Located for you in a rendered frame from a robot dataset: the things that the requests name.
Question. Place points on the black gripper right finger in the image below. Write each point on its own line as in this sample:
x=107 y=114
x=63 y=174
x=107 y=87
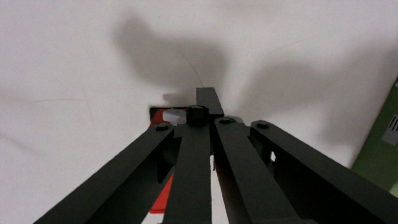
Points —
x=318 y=188

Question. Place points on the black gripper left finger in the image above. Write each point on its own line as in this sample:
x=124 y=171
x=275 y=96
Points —
x=124 y=190

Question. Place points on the red pencil sharpener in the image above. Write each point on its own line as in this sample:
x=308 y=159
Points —
x=166 y=115

